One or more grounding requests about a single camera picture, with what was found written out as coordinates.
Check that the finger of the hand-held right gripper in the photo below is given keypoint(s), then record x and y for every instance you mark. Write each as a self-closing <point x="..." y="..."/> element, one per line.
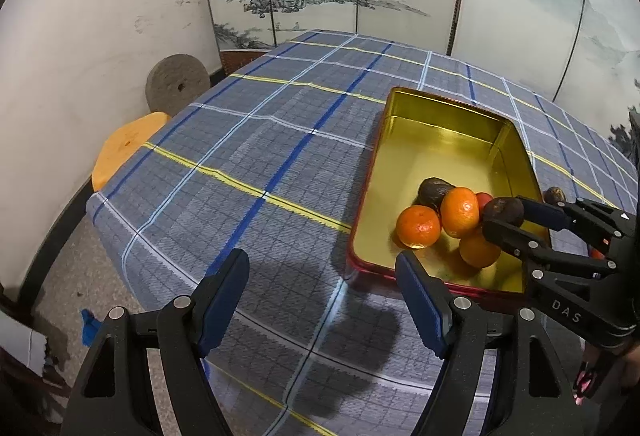
<point x="510" y="238"/>
<point x="542" y="215"/>

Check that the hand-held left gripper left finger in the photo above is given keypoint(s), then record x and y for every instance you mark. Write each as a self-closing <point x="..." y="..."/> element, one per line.
<point x="220" y="311"/>

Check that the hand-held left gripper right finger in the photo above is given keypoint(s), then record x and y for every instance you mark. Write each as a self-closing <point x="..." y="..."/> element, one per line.
<point x="422" y="303"/>

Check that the dark brown avocado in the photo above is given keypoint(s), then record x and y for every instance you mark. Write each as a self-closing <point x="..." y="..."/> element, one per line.
<point x="435" y="192"/>
<point x="502" y="211"/>

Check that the orange tangerine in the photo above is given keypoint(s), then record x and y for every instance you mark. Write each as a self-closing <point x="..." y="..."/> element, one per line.
<point x="419" y="226"/>
<point x="479" y="250"/>
<point x="460" y="211"/>

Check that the small red fruit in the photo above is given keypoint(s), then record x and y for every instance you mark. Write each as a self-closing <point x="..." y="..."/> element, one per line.
<point x="482" y="200"/>

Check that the gold rectangular tin box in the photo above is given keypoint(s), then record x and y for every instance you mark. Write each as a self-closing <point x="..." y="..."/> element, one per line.
<point x="440" y="146"/>

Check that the dark brown round fruit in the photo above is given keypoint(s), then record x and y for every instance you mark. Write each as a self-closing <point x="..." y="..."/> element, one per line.
<point x="554" y="194"/>

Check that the pink and black object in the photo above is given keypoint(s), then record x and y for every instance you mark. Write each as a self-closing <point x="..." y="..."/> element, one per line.
<point x="582" y="381"/>

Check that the blue tape scrap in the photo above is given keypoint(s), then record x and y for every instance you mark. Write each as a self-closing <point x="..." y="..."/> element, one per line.
<point x="91" y="326"/>

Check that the blue plaid tablecloth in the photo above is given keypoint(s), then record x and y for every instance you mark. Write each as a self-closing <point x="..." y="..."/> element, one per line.
<point x="280" y="141"/>

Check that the orange stool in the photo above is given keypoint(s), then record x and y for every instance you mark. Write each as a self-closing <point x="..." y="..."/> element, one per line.
<point x="127" y="144"/>

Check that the white paper box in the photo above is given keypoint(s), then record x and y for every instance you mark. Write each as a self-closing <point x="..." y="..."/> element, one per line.
<point x="22" y="341"/>

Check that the dark wooden furniture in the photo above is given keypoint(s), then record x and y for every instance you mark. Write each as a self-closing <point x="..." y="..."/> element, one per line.
<point x="25" y="401"/>

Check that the grey round millstone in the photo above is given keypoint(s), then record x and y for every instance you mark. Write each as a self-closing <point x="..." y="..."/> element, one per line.
<point x="177" y="84"/>

